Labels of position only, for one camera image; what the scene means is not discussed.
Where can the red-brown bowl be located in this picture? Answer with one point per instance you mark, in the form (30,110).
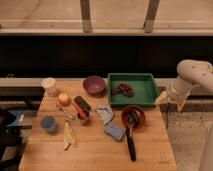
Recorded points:
(133,114)

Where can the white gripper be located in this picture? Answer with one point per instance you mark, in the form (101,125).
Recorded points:
(178,90)

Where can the blue sponge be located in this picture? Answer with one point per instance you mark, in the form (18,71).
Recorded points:
(114,131)

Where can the red spoon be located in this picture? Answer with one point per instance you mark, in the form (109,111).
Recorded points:
(79,110)

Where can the blue-grey cloth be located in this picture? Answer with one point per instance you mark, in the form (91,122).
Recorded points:
(105,113)

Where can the dark grapes bunch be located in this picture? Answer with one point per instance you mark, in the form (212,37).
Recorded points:
(124,89)

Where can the purple bowl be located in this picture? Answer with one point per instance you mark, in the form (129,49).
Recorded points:
(94,85)

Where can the black and blue object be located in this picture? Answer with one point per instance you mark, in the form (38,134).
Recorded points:
(10,136)

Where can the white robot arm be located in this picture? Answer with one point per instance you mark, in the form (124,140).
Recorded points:
(192,142)

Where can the red-yellow apple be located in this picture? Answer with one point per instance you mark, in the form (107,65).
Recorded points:
(63,99)

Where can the black rectangular block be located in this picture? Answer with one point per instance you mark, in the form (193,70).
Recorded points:
(82,103)

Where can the green plastic tray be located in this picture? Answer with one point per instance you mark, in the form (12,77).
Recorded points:
(144,89)

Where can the metal fork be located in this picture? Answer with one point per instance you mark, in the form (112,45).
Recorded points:
(60,108)

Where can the blue plastic cup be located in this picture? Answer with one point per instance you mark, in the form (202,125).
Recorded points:
(48,124)

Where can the white plastic cup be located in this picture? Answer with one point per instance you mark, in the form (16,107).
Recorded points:
(49,85)

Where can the banana peel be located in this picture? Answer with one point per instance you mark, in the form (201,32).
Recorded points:
(69,136)

